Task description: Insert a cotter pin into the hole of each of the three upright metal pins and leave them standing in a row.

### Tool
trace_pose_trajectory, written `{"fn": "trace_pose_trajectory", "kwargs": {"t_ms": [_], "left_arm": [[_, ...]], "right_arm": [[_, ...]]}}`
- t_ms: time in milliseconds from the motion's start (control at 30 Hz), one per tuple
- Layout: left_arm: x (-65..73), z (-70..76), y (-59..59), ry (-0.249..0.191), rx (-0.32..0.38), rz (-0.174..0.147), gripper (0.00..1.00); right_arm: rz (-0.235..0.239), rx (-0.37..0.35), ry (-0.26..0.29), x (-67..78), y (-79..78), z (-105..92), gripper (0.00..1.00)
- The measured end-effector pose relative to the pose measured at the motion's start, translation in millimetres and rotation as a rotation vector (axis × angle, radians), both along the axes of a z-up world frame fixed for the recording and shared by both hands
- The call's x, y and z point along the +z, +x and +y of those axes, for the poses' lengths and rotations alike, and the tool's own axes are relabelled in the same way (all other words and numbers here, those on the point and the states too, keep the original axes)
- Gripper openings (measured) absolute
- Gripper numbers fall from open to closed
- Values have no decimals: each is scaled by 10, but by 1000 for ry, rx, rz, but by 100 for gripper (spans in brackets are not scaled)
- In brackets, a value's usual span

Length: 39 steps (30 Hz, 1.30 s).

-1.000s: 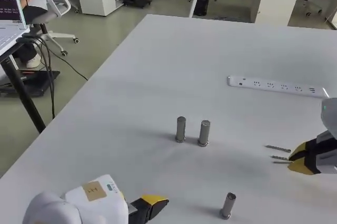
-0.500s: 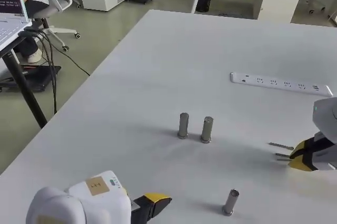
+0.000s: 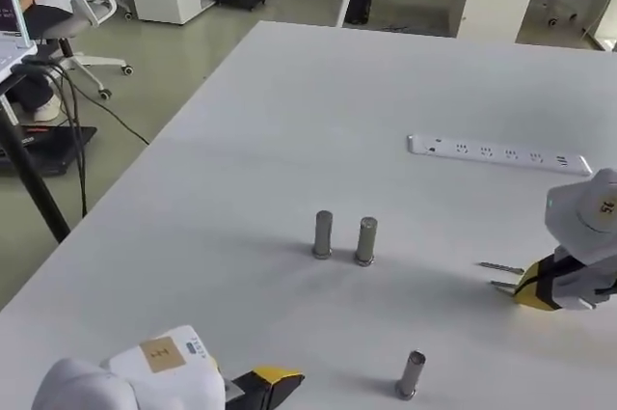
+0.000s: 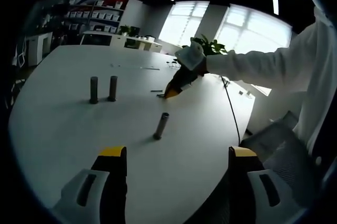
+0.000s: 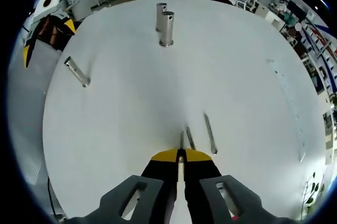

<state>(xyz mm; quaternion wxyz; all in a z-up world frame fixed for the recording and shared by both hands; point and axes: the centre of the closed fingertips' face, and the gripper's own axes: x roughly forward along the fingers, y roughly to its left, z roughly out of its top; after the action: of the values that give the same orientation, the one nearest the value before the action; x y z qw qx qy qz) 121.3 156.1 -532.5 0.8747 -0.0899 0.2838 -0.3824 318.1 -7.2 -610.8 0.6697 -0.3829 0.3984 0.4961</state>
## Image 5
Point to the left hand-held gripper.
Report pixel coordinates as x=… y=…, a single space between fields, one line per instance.
x=40 y=10

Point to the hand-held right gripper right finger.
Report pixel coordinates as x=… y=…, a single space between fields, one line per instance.
x=202 y=171

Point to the green potted plant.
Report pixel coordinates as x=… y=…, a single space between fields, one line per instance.
x=313 y=189

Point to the clear plastic ruler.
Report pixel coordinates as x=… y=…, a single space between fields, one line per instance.
x=288 y=97

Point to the thin metal cotter pin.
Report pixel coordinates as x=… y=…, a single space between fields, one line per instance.
x=181 y=139
x=210 y=132
x=190 y=139

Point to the metal pin with hole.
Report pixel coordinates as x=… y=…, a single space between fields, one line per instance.
x=167 y=30
x=159 y=15
x=77 y=71

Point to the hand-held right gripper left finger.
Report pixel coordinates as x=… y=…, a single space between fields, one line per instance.
x=158 y=171

